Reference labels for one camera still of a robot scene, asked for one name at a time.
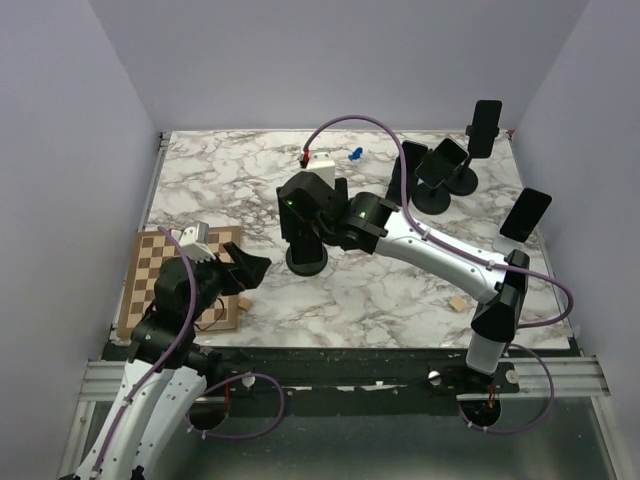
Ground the black smartphone on tall stand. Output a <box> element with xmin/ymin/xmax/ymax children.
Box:
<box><xmin>466</xmin><ymin>100</ymin><xmax>503</xmax><ymax>159</ymax></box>

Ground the small wooden block right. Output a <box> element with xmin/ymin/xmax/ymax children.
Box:
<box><xmin>449</xmin><ymin>296</ymin><xmax>467</xmax><ymax>312</ymax></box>

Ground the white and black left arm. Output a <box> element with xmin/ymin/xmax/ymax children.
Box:
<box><xmin>70</xmin><ymin>241</ymin><xmax>271</xmax><ymax>479</ymax></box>

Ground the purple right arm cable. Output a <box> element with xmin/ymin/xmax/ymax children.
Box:
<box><xmin>302</xmin><ymin>115</ymin><xmax>575</xmax><ymax>434</ymax></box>

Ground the black round-base phone stand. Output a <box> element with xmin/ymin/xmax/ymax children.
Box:
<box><xmin>285</xmin><ymin>241</ymin><xmax>328</xmax><ymax>277</ymax></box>

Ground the blue plastic piece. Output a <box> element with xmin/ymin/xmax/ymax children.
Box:
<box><xmin>348</xmin><ymin>147</ymin><xmax>363</xmax><ymax>161</ymax></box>

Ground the wooden chessboard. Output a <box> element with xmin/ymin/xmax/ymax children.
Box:
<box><xmin>116</xmin><ymin>231</ymin><xmax>239</xmax><ymax>340</ymax></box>

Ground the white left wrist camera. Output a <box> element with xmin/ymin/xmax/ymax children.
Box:
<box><xmin>178</xmin><ymin>221</ymin><xmax>215</xmax><ymax>263</ymax></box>

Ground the black mounting rail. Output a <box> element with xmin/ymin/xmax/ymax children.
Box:
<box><xmin>185</xmin><ymin>345</ymin><xmax>580</xmax><ymax>420</ymax></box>

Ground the black smartphone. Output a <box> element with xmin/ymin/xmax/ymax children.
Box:
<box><xmin>466</xmin><ymin>100</ymin><xmax>503</xmax><ymax>159</ymax></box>
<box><xmin>499</xmin><ymin>187</ymin><xmax>552</xmax><ymax>243</ymax></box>
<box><xmin>415</xmin><ymin>137</ymin><xmax>468</xmax><ymax>189</ymax></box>

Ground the blue-edged smartphone on folding stand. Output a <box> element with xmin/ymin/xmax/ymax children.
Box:
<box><xmin>402</xmin><ymin>140</ymin><xmax>430</xmax><ymax>194</ymax></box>

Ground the small wooden block near chessboard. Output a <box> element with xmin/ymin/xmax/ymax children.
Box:
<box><xmin>238</xmin><ymin>297</ymin><xmax>253</xmax><ymax>311</ymax></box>

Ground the tall black round phone stand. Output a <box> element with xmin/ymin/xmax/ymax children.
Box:
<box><xmin>446</xmin><ymin>125</ymin><xmax>478</xmax><ymax>197</ymax></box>

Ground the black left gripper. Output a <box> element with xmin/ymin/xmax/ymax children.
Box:
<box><xmin>186</xmin><ymin>241</ymin><xmax>272</xmax><ymax>322</ymax></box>

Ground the silver phone stand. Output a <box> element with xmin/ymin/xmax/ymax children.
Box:
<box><xmin>492</xmin><ymin>233</ymin><xmax>524</xmax><ymax>257</ymax></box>

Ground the teal smartphone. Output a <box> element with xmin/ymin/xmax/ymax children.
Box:
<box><xmin>290</xmin><ymin>232</ymin><xmax>324</xmax><ymax>265</ymax></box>

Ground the black smartphone on silver stand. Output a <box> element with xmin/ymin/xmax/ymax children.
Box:
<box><xmin>499</xmin><ymin>187</ymin><xmax>552</xmax><ymax>243</ymax></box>

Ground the black folding phone stand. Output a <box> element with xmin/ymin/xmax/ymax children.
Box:
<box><xmin>385</xmin><ymin>157</ymin><xmax>404</xmax><ymax>206</ymax></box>

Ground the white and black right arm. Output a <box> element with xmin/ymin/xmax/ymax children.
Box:
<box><xmin>276</xmin><ymin>171</ymin><xmax>530</xmax><ymax>392</ymax></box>

